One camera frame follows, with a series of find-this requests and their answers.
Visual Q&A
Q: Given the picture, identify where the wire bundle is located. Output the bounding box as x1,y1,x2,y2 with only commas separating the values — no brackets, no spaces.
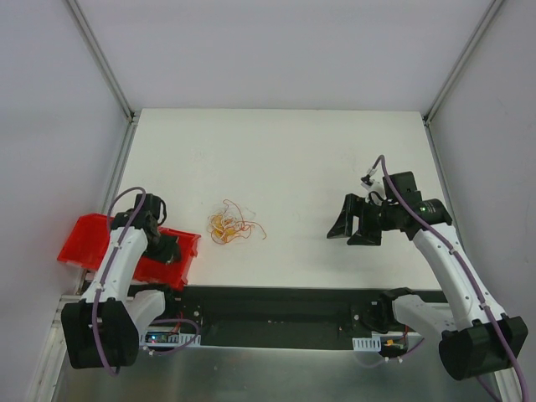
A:
206,198,268,245

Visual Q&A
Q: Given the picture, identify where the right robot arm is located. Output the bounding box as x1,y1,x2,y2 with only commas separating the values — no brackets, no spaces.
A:
327,172,528,380

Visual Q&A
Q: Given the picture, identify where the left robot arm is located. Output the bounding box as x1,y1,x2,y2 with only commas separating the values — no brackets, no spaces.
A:
61,187,182,375

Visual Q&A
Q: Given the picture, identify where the red plastic bin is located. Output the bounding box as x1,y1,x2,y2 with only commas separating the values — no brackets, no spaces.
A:
57,214,200,291

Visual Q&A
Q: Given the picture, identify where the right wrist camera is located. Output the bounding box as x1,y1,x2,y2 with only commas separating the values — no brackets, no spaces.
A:
361,167,385,205

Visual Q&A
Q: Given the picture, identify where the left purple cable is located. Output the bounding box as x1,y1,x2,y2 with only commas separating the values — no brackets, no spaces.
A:
90,186,147,376

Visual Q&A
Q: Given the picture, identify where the left white cable duct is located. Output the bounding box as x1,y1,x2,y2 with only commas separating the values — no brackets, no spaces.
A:
141,331,202,348

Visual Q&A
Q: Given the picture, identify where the white cable duct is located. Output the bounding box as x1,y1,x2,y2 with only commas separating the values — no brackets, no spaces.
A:
141,331,202,348
352,336,382,353

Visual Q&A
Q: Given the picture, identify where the right white cable duct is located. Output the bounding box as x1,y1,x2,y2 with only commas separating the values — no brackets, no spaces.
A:
352,336,382,353

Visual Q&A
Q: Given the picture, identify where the left aluminium frame post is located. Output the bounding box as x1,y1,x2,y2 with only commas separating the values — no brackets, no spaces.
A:
63,0,136,122

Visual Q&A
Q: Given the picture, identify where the aluminium frame post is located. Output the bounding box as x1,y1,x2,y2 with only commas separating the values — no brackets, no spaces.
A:
63,0,136,122
423,0,508,126

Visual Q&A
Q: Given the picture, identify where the right aluminium frame post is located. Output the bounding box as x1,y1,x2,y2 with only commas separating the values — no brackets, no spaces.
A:
423,0,508,126

